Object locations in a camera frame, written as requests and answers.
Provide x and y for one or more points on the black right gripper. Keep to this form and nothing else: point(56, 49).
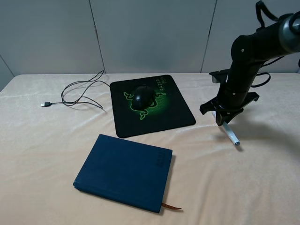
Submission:
point(225, 104)

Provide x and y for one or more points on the white marker pen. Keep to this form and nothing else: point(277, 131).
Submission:
point(230, 134)

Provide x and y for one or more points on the black computer mouse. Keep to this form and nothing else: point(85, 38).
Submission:
point(142, 97)

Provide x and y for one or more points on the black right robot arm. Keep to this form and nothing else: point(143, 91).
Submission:
point(249, 53)

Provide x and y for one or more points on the black green Razer mouse pad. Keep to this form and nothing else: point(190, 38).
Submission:
point(168, 110)

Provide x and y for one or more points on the dark blue notebook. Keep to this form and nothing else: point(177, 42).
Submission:
point(127, 172)

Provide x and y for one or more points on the brown ribbon bookmark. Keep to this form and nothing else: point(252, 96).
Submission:
point(170, 207)

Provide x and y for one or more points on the beige tablecloth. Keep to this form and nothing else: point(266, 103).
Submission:
point(43, 146)

